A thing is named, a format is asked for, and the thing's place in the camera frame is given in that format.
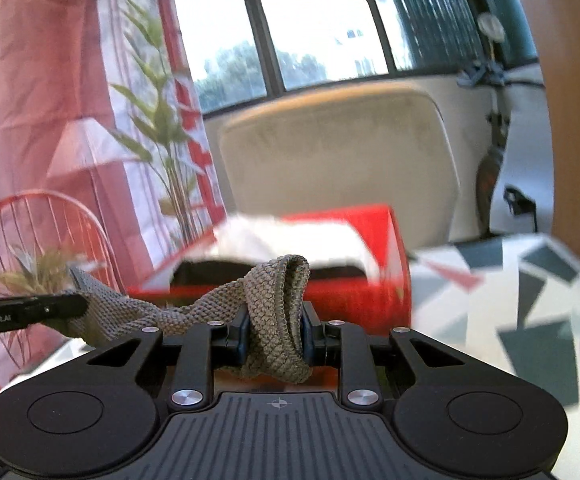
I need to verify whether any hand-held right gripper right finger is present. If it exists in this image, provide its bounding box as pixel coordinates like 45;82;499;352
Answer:
300;304;472;409

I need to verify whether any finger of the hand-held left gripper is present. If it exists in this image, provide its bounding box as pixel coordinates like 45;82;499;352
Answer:
26;293;88;324

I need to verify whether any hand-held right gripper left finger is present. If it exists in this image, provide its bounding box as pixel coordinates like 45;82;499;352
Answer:
84;307;251;409

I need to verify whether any olive knitted cloth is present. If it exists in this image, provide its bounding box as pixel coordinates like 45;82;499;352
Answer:
67;255;314;387

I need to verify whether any red cardboard box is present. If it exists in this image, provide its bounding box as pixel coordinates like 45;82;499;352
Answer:
128;203;413;337

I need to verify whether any heap of white cloths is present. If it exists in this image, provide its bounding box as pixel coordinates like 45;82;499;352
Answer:
214;214;381;282

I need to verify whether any beige chair with orange top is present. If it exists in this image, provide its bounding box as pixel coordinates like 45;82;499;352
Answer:
218;82;462;247

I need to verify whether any red printed backdrop cloth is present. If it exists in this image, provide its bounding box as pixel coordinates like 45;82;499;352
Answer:
0;0;227;398

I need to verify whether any exercise bike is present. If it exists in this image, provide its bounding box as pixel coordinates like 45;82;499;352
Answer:
457;59;546;238

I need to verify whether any black framed window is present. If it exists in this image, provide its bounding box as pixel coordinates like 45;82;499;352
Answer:
170;0;538;117

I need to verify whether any brown wooden panel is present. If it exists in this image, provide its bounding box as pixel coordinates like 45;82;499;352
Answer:
499;0;580;293

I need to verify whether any white plastic bag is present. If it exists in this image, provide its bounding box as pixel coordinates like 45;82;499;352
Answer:
477;12;507;45

